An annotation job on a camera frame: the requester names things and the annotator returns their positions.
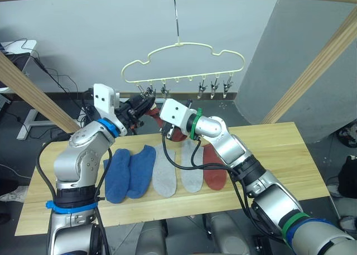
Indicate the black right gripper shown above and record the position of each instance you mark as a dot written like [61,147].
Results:
[168,131]

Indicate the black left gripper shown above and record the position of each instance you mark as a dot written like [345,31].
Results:
[129,113]

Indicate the red sock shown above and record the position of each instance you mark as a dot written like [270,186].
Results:
[214,177]
[153,115]

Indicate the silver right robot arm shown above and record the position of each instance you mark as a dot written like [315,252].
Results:
[267,193]

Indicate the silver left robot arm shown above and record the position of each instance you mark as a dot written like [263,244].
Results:
[83,143]

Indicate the metal hanger clip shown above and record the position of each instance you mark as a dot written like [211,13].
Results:
[201,91]
[164,91]
[214,90]
[227,88]
[151,91]
[141,91]

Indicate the cream plastic clip hanger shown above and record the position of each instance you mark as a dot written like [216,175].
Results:
[179,44]

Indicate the grey sock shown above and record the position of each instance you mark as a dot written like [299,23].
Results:
[164,177]
[192,181]

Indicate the blue sock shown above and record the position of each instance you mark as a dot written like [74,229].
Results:
[117,179]
[140,171]

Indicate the dark grey rounded shape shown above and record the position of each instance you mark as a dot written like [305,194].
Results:
[154,238]

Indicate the white desk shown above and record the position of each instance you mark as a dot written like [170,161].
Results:
[19,47]

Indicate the black bag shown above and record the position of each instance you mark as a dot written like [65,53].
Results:
[350,177]

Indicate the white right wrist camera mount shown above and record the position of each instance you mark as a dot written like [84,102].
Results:
[174,112]

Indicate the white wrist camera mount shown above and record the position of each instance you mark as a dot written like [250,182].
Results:
[103,97]
[174,112]

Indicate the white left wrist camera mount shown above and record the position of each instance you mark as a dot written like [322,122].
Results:
[103,97]

